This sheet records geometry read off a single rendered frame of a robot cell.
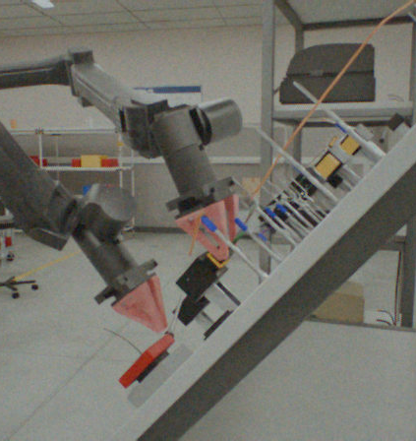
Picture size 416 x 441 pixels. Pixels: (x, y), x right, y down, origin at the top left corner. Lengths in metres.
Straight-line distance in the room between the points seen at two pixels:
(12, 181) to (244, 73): 7.75
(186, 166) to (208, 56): 7.85
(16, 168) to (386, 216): 0.46
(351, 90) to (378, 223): 1.20
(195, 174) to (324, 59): 1.11
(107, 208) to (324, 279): 0.32
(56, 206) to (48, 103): 8.54
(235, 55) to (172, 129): 7.78
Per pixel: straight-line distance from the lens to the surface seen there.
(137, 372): 0.51
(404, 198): 0.52
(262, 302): 0.40
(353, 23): 2.22
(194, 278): 0.71
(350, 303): 1.76
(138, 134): 0.74
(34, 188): 0.73
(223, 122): 0.72
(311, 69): 1.72
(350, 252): 0.52
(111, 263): 0.76
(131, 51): 8.84
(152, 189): 8.59
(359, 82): 1.70
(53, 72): 1.16
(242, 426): 1.02
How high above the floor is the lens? 1.30
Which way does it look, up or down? 8 degrees down
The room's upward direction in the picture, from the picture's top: straight up
